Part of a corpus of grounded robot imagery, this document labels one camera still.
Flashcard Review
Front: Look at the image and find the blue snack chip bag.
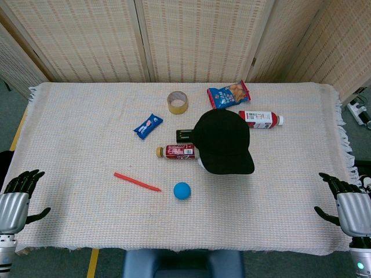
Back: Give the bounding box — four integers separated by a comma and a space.
206, 79, 252, 110

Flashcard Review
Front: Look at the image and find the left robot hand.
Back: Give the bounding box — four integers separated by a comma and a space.
0, 169, 52, 235

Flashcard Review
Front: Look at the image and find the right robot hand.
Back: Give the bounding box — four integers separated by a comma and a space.
314, 172, 371, 239

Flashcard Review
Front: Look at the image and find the black and white object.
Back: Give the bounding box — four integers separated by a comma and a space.
355, 160, 371, 203

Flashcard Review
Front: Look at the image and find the blue ball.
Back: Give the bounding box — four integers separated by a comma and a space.
173, 182, 192, 200

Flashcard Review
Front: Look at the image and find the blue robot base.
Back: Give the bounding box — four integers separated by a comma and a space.
121, 249, 246, 278

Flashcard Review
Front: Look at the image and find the red plastic stick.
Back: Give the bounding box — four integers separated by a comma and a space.
113, 172, 162, 193

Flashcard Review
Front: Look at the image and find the white power strip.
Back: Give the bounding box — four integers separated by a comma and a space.
347, 100, 371, 130

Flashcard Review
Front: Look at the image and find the white red drink bottle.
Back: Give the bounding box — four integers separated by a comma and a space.
238, 110, 285, 130

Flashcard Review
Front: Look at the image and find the brown packing tape roll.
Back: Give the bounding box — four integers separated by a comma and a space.
166, 90, 189, 115

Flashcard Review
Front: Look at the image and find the woven folding screen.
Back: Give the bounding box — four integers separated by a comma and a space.
0, 0, 371, 103

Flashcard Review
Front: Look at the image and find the black cap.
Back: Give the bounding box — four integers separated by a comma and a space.
192, 109, 256, 175

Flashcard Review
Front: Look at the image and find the black rectangular box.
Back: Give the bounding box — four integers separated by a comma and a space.
176, 129, 195, 144

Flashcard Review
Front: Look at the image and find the white woven tablecloth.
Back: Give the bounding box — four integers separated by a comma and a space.
0, 82, 363, 257

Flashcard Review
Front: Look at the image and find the red label drink bottle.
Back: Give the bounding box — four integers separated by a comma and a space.
156, 144, 199, 160

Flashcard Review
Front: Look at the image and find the blue cookie packet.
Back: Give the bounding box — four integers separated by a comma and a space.
133, 113, 163, 141

